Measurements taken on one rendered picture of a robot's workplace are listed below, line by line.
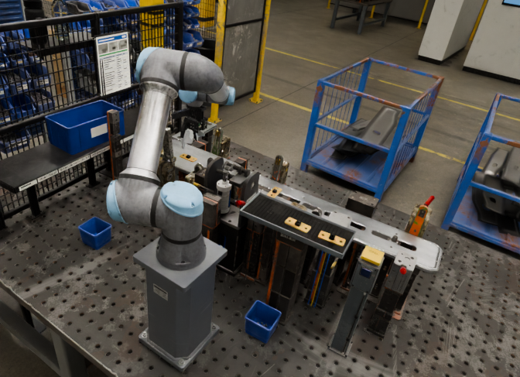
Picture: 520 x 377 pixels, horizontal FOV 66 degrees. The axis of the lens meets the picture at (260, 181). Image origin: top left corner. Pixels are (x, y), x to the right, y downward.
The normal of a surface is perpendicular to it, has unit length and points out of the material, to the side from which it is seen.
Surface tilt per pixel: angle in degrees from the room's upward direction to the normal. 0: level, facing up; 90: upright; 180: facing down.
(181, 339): 91
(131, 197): 46
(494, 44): 90
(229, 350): 0
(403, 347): 0
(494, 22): 90
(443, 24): 90
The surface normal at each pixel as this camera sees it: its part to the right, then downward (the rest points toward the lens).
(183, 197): 0.25, -0.81
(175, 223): -0.09, 0.53
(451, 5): -0.58, 0.38
